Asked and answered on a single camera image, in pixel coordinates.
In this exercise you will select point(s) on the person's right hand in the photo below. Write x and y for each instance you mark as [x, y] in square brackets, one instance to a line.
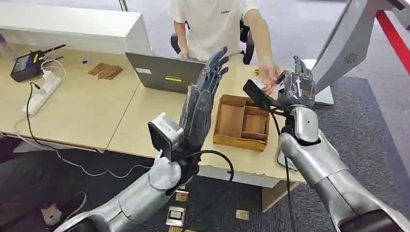
[184, 53]

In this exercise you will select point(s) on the person's left hand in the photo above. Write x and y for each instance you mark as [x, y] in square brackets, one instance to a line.
[268, 76]

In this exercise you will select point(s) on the robot left hand grey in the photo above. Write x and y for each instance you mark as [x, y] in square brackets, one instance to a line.
[197, 115]

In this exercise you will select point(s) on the robot right hand grey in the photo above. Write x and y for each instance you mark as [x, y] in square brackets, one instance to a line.
[299, 88]

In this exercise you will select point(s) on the robot left arm silver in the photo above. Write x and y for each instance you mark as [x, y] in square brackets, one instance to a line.
[137, 198]

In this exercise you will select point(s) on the robot right arm silver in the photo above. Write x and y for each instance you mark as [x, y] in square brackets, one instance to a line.
[323, 166]

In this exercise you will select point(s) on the grey laptop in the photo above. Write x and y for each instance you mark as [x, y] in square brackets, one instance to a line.
[166, 73]

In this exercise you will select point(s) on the black office chair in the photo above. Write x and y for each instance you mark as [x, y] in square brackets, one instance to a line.
[248, 48]

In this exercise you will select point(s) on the person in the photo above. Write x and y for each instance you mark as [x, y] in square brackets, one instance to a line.
[213, 25]

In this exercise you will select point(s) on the wooden card box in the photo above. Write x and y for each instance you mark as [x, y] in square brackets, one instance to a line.
[241, 123]

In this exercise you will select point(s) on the brown cardboard pieces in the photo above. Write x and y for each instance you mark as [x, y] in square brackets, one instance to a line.
[105, 71]

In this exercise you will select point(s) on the small yellow card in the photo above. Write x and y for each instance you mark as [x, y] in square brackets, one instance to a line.
[242, 215]
[182, 196]

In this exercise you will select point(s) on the small dark object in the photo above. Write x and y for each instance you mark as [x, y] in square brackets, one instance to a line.
[85, 61]

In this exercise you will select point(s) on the white framed card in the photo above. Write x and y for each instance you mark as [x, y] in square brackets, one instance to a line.
[175, 216]

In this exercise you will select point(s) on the wooden desk leg panel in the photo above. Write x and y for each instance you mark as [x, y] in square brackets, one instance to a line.
[277, 195]

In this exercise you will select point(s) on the white cabinet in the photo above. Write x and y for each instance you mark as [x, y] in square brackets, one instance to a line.
[73, 28]

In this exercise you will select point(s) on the white power strip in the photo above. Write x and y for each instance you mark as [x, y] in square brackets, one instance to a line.
[43, 91]

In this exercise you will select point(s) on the black handheld radio device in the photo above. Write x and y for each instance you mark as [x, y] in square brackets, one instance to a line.
[27, 65]

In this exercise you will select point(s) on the white shoe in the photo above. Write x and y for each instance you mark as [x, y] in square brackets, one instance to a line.
[52, 216]

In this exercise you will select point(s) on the left wrist camera pale box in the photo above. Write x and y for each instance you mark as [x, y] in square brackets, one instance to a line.
[165, 134]

